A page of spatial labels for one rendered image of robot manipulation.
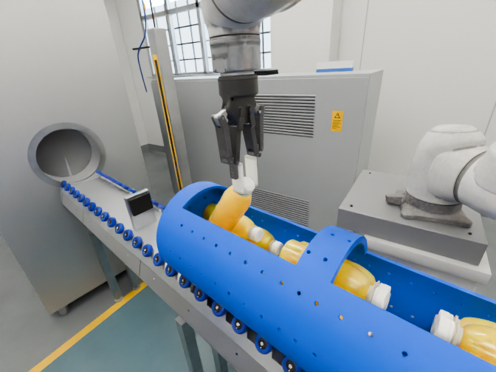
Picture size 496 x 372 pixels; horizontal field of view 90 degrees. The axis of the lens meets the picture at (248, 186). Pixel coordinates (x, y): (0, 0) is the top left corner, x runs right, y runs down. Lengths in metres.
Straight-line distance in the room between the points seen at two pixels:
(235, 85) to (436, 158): 0.61
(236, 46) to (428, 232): 0.73
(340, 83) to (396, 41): 1.30
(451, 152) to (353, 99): 1.08
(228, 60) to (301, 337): 0.47
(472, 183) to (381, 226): 0.26
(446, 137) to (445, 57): 2.22
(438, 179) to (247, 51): 0.64
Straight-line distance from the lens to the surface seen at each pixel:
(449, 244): 0.93
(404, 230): 0.91
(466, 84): 3.09
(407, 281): 0.68
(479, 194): 0.82
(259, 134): 0.55
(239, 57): 0.46
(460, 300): 0.67
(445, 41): 3.06
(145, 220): 1.19
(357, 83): 1.84
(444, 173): 0.87
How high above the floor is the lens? 1.54
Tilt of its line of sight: 26 degrees down
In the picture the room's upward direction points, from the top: 4 degrees counter-clockwise
